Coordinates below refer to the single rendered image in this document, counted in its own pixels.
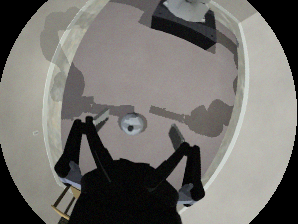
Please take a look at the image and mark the grey dome bell body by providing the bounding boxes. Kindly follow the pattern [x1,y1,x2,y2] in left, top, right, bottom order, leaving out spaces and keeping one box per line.
[121,113,144,136]

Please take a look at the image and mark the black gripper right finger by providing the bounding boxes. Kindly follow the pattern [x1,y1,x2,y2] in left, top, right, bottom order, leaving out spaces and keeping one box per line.
[141,123,205,207]

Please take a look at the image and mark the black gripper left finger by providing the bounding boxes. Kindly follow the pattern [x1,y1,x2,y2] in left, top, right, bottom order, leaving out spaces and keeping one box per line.
[54,108,125,188]

